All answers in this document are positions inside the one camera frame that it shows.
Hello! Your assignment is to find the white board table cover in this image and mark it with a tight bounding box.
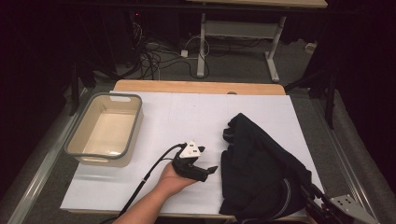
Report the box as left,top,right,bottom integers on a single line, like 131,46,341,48
60,91,333,220

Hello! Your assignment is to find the beige basket with grey rim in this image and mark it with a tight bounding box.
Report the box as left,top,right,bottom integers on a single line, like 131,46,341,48
64,91,145,167

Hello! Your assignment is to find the bundle of floor cables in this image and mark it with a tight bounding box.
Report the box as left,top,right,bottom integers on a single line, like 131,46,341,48
124,18,213,80

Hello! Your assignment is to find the metal floor rail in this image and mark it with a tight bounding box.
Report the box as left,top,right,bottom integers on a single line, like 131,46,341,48
311,98,382,224
6,88,92,224

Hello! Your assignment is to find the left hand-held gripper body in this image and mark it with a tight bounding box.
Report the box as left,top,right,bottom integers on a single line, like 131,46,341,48
171,139,209,183

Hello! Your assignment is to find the grey metal frame stand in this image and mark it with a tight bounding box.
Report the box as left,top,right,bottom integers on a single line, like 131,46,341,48
186,0,329,83

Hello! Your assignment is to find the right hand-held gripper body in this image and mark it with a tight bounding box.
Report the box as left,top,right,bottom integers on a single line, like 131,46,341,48
306,194,381,224

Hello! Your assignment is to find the black metal stand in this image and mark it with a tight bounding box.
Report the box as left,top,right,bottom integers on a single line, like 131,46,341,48
68,60,79,117
284,68,336,130

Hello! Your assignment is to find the person's left hand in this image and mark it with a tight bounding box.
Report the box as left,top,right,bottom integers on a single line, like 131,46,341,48
158,161,199,199

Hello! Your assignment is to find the black knit vest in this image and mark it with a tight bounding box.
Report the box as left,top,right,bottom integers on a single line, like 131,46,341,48
219,112,313,224

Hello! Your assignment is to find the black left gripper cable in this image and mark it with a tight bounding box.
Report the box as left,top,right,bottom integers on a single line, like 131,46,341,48
99,143,188,224

